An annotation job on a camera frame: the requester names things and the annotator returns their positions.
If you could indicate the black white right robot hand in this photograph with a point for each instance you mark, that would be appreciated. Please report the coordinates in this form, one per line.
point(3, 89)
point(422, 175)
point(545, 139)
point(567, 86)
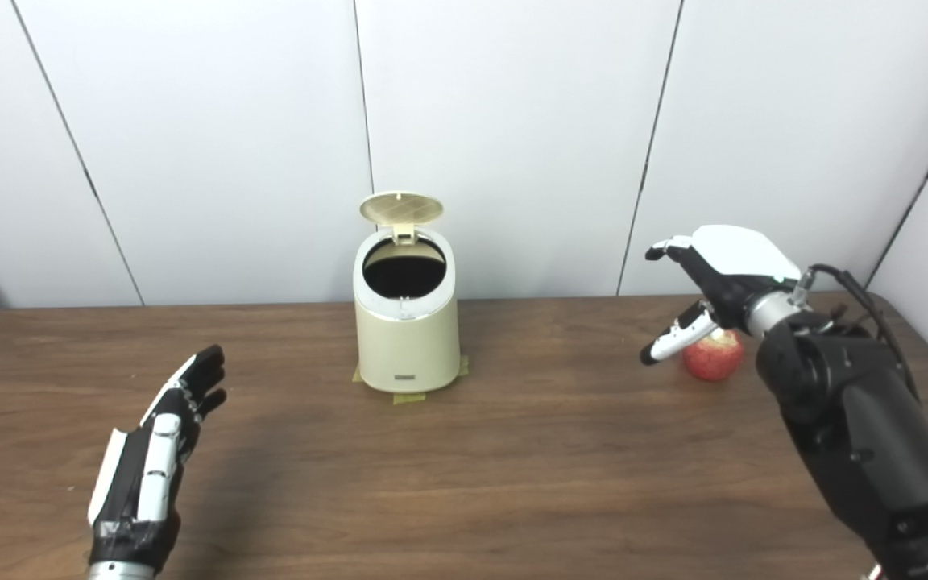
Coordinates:
point(734, 262)

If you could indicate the cream round bin lid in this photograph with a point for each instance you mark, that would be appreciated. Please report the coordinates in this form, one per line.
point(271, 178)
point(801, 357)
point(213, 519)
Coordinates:
point(401, 209)

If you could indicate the cream-colored bin body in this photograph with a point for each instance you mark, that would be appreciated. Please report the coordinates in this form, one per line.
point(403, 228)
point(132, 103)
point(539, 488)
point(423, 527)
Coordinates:
point(406, 346)

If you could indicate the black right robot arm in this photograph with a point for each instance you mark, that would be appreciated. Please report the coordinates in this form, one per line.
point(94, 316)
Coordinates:
point(859, 419)

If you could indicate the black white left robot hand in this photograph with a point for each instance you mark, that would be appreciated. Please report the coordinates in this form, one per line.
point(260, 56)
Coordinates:
point(130, 483)

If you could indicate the red apple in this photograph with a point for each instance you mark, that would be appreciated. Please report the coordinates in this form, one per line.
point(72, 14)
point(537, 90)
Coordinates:
point(714, 358)

